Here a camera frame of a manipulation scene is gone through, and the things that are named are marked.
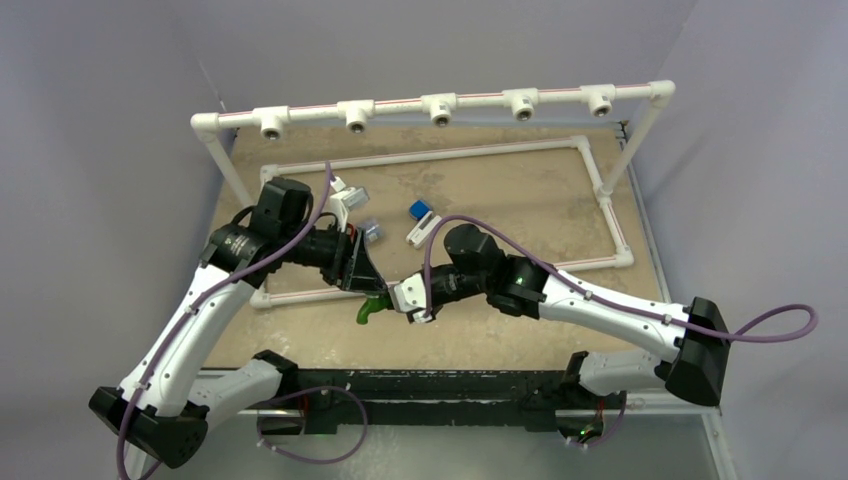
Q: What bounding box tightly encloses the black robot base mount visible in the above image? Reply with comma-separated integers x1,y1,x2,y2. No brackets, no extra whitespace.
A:
254,350,626,436

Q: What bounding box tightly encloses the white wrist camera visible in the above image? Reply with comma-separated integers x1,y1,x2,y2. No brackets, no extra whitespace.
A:
325,176,370,231
388,273,437,324

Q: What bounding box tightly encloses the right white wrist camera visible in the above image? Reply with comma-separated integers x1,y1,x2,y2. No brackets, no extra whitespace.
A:
388,273,437,324

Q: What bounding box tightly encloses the white pvc pipe frame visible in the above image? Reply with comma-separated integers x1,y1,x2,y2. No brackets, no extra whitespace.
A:
190,80,676,272

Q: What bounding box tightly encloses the green water faucet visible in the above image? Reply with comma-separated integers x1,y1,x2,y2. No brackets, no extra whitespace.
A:
356,295,393,325

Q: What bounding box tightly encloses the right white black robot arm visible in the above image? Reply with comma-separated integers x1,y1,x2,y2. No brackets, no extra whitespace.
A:
421,223,730,407

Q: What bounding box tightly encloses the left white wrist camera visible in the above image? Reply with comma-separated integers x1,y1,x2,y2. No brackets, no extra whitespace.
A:
325,176,370,231

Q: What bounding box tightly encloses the aluminium table frame rail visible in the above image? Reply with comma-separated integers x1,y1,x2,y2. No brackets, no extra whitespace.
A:
238,369,693,425

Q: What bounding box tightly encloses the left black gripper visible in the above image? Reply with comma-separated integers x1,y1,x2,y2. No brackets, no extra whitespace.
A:
281,220,387,292

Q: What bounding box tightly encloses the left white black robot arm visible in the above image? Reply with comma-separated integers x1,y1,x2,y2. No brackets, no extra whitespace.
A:
89,177,388,469

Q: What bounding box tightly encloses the white faucet with blue handle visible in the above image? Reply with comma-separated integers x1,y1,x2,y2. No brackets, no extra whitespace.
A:
405,200,442,249

